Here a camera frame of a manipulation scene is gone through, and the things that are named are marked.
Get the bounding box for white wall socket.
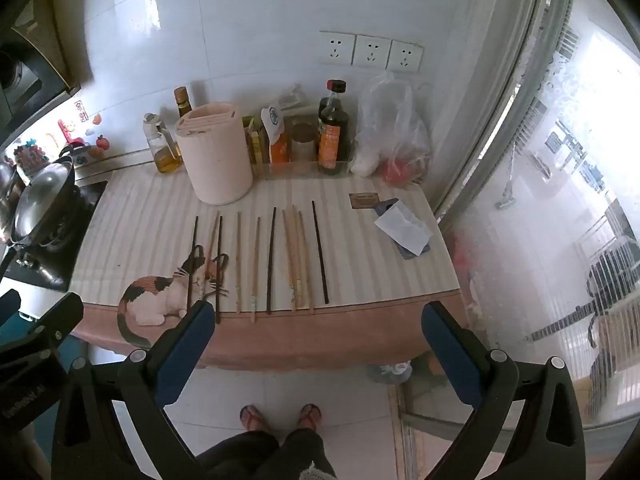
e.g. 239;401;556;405
352;35;394;69
319;31;357;66
387;40;425;72

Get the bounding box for glass seasoning jar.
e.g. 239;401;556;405
290;122;320;164

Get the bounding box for striped tablecloth with cat print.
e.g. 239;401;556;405
67;165;461;371

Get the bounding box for white paper sheet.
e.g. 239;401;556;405
374;204;434;256

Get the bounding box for black gas stove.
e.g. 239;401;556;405
0;179;109;292

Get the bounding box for red small object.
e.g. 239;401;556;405
317;79;351;176

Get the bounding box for clear plastic tray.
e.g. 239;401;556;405
249;157;354;181

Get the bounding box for mop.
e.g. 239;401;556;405
494;135;524;211

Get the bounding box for clear plastic bag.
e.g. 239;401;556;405
349;71;434;186

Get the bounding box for white and orange seasoning packet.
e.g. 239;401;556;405
259;104;292;164

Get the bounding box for fruit wall stickers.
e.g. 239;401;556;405
14;99;112;171

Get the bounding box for row of chopsticks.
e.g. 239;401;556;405
186;200;331;324

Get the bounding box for glass sliding door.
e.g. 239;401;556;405
434;0;640;432

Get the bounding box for cream cylindrical utensil holder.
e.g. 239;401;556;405
175;102;254;206

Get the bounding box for person's right leg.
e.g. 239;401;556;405
280;403;337;480

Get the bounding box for glass oil bottle white lid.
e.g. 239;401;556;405
143;112;184;175

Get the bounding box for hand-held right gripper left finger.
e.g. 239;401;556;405
50;300;217;480

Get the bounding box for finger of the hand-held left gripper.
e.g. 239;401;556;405
0;290;24;334
20;292;85;357

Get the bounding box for person's left leg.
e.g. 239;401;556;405
195;404;282;480

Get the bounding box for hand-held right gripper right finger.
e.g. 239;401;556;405
421;301;593;480

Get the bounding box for person's leg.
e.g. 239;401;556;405
195;404;282;480
280;403;337;480

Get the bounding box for range hood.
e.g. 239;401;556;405
0;0;96;127

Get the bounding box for blue phone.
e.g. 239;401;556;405
379;197;433;261

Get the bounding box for green yellow seasoning box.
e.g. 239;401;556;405
242;116;269;165

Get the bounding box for white crumpled bag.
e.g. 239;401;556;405
367;359;414;386

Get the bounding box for white plastic object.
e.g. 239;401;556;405
277;82;307;111

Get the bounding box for dark glass bottle gold cap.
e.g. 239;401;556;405
173;86;194;119

